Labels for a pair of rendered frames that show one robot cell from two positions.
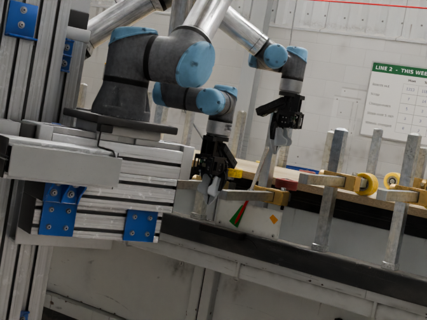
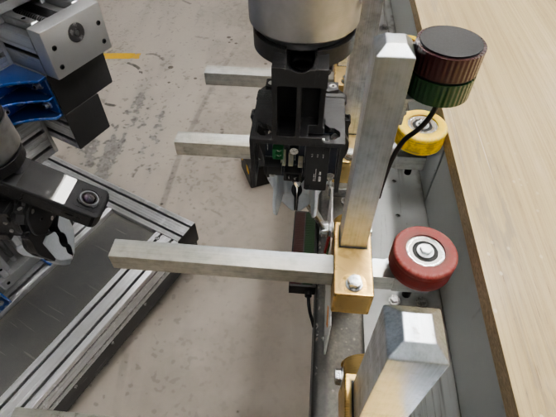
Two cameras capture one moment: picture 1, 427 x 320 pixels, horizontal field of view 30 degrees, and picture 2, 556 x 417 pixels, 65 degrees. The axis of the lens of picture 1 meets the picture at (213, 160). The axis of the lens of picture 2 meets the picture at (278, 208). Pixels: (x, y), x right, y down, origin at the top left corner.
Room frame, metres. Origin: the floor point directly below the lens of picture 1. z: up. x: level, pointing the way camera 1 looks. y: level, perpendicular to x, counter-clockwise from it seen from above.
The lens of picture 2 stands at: (2.54, -0.46, 1.35)
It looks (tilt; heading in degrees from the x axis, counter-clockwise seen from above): 50 degrees down; 63
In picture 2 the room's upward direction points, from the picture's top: straight up
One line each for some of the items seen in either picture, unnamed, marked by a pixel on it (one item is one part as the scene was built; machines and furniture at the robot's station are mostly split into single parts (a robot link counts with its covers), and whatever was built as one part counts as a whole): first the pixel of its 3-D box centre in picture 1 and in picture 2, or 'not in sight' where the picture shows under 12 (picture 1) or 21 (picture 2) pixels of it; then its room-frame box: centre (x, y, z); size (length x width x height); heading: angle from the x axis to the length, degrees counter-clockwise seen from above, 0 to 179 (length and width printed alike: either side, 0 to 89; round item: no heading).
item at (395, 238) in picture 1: (401, 207); not in sight; (2.53, -0.61, 0.90); 0.03 x 0.03 x 0.48; 57
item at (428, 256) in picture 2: (284, 193); (415, 272); (2.85, -0.27, 0.85); 0.08 x 0.08 x 0.11
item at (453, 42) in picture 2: not in sight; (419, 136); (2.83, -0.22, 1.05); 0.06 x 0.06 x 0.22; 57
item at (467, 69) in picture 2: not in sight; (447, 54); (2.84, -0.22, 1.15); 0.06 x 0.06 x 0.02
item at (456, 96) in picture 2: not in sight; (439, 78); (2.84, -0.22, 1.12); 0.06 x 0.06 x 0.02
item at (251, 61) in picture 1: (266, 58); not in sight; (2.66, -0.12, 1.30); 0.11 x 0.11 x 0.08; 8
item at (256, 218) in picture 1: (247, 218); (328, 265); (2.79, -0.15, 0.75); 0.26 x 0.01 x 0.10; 57
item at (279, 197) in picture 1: (269, 195); (352, 261); (2.79, -0.21, 0.85); 0.13 x 0.06 x 0.05; 57
